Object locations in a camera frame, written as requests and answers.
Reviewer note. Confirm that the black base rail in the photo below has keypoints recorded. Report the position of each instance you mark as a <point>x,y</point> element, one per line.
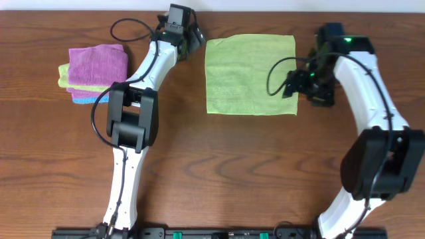
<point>161,233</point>

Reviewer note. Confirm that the purple folded cloth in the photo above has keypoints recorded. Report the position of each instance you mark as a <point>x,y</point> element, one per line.
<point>79,94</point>
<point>100,65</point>

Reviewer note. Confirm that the purple folded cloth lower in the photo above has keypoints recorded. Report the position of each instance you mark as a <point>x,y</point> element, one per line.
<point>79,94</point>

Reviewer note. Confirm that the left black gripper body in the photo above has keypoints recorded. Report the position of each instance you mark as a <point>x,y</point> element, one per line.
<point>194,36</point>

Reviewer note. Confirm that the purple folded cloth top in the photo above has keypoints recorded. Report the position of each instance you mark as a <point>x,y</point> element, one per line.
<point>100,65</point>

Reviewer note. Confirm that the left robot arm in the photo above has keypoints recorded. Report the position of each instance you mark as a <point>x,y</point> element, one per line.
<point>133,115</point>

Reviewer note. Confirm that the light green cloth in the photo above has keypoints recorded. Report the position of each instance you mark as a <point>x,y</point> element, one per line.
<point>236,70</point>

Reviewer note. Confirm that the yellow-green folded cloth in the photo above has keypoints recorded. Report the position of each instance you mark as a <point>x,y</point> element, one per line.
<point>63,81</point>

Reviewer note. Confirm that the blue folded cloth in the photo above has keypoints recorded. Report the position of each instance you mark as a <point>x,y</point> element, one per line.
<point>90,100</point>

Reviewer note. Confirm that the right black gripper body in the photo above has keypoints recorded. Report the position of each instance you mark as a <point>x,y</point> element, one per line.
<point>319,85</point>

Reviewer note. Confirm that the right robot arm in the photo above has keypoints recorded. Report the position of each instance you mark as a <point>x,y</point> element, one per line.
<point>384,159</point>

